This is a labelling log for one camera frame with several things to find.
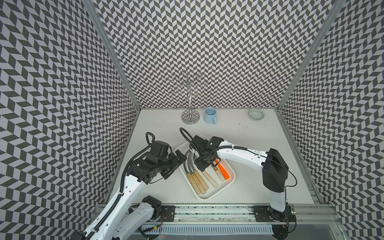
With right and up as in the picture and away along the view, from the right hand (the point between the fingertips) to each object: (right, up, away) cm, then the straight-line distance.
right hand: (203, 166), depth 81 cm
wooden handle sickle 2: (-4, -5, +4) cm, 7 cm away
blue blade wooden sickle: (+7, -3, +5) cm, 10 cm away
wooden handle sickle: (-7, -8, +1) cm, 10 cm away
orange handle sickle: (+12, -5, +5) cm, 14 cm away
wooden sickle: (+4, -8, +3) cm, 10 cm away
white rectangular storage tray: (+5, -13, -1) cm, 14 cm away
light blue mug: (+5, +29, +25) cm, 39 cm away
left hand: (-11, +3, -9) cm, 15 cm away
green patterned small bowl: (+40, +30, +31) cm, 59 cm away
